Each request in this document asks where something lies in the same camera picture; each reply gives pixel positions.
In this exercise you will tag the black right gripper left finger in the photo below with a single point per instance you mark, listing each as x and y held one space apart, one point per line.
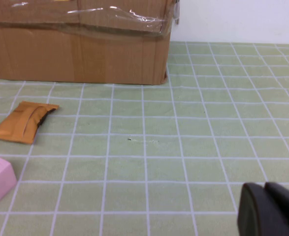
252 214

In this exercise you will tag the golden brown snack packet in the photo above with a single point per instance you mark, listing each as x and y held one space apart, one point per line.
18 123

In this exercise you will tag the green checked tablecloth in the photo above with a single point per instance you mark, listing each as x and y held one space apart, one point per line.
183 137

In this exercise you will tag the taped cardboard box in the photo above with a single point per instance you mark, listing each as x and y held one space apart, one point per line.
80 49

